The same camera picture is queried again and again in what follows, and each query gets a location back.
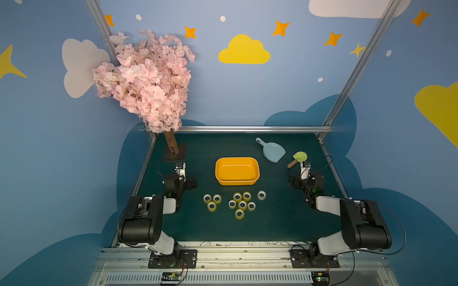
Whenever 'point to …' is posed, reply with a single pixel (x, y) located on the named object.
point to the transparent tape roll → (261, 195)
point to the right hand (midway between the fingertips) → (301, 172)
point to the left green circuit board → (171, 276)
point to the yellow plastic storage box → (237, 171)
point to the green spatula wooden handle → (300, 157)
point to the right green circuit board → (321, 278)
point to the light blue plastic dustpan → (271, 151)
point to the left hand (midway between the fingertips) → (187, 172)
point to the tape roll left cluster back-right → (217, 198)
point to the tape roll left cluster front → (212, 207)
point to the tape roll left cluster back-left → (207, 198)
